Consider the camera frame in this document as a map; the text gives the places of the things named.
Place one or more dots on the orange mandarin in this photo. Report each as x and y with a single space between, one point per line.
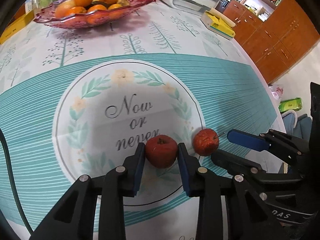
75 10

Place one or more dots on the red hawthorn fruit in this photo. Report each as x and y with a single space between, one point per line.
161 151
206 142

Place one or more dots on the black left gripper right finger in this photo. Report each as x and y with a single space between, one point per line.
229 208

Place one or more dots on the clear drinking glass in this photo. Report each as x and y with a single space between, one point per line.
38 5

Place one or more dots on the small yellow-orange mandarin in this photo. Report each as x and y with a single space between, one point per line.
114 6

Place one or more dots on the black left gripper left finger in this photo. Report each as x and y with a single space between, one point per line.
72 217

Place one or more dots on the spotted yellow banana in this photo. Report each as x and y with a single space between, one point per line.
123 3

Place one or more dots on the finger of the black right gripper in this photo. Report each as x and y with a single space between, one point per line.
273 141
236 165

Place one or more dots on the green wipes pack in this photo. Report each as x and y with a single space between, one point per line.
291 104

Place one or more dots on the yellow box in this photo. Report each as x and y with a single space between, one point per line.
16 26

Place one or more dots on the wooden cabinet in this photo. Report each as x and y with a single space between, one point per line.
276 44

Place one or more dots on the tree print tablecloth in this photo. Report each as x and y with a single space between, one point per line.
78 102

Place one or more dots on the red yellow apple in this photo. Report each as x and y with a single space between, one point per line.
61 10

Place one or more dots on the pink glass fruit bowl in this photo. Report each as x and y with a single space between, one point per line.
87 20

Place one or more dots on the yellow sponge pack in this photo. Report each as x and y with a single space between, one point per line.
218 23

